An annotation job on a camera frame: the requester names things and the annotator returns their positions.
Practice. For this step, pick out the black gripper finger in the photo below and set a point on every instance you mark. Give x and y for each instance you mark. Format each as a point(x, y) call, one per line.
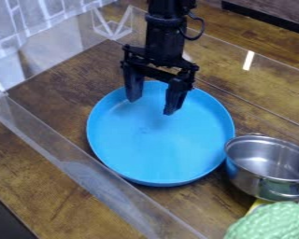
point(134, 79)
point(175, 95)

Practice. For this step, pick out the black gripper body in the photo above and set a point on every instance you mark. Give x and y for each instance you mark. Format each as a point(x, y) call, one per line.
point(159, 59)

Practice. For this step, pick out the blue round plastic tray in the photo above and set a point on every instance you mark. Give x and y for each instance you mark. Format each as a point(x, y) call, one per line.
point(152, 149)

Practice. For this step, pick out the small stainless steel pot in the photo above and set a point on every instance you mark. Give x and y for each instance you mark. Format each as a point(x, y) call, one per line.
point(263, 167)

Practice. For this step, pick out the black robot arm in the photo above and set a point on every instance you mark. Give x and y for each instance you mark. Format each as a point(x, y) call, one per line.
point(174, 8)

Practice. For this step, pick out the yellow object under cloth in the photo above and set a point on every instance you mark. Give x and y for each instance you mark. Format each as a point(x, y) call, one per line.
point(257, 204)

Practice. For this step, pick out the green knitted cloth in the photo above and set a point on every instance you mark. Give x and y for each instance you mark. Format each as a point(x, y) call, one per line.
point(273, 221)

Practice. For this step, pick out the clear acrylic enclosure wall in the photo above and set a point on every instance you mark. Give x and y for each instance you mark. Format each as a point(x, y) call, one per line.
point(57, 69)

